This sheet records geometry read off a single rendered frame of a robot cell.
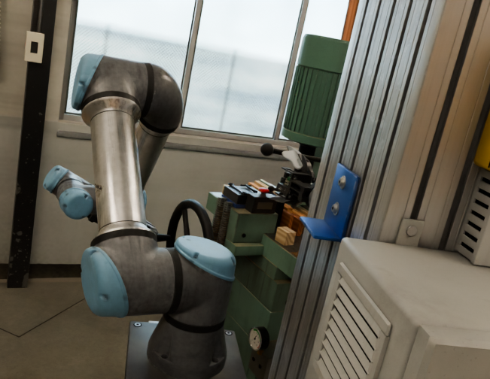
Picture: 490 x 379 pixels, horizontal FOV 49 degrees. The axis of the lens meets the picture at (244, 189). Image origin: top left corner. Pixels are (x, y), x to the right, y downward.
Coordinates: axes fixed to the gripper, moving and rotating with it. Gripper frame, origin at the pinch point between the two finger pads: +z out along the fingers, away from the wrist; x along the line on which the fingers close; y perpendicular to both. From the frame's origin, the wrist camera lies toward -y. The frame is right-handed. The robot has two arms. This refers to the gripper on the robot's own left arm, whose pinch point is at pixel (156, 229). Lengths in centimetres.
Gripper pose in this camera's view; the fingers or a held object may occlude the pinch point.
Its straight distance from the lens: 165.6
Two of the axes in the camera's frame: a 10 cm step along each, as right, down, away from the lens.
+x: 4.4, 3.4, -8.3
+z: 6.7, 4.9, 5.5
